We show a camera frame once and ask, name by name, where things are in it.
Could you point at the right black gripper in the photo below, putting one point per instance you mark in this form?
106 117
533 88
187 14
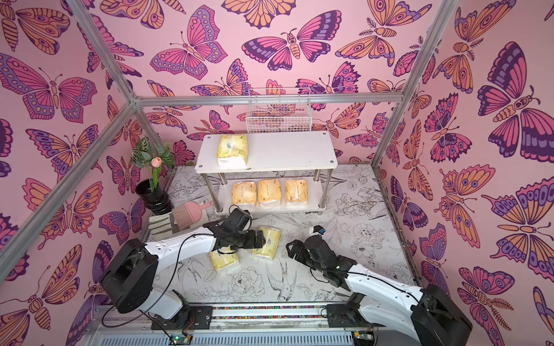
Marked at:
299 254

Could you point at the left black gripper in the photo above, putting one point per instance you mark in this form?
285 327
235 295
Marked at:
253 238

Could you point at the yellow tissue pack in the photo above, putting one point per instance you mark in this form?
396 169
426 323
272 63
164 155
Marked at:
232 151
221 262
272 238

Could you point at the orange tissue pack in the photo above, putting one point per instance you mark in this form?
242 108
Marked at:
296 192
244 193
269 193

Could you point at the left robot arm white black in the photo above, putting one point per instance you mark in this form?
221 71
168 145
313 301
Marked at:
129 280

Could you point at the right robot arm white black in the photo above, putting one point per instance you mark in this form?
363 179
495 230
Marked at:
428 315

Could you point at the white two-tier shelf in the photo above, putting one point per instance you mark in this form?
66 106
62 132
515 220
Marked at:
281 156

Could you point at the pink brush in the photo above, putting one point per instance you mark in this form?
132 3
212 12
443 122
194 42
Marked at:
191 215

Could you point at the black vase with plant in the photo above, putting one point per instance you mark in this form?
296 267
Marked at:
155 158

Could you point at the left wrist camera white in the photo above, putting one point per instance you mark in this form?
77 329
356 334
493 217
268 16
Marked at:
236 211

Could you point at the white wire basket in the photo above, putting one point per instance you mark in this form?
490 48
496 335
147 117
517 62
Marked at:
279 110

